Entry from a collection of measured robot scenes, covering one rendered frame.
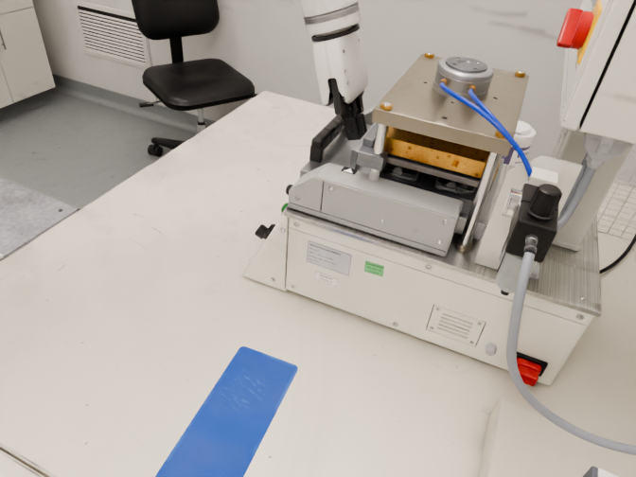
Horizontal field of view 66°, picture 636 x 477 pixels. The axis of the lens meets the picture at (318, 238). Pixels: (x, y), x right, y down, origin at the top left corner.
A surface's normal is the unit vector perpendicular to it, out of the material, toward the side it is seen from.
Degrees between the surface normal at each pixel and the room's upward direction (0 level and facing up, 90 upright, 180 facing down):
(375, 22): 90
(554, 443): 0
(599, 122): 90
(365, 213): 90
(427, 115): 0
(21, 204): 0
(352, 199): 90
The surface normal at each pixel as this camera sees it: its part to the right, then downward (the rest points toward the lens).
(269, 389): 0.07, -0.78
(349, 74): 0.84, 0.09
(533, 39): -0.41, 0.54
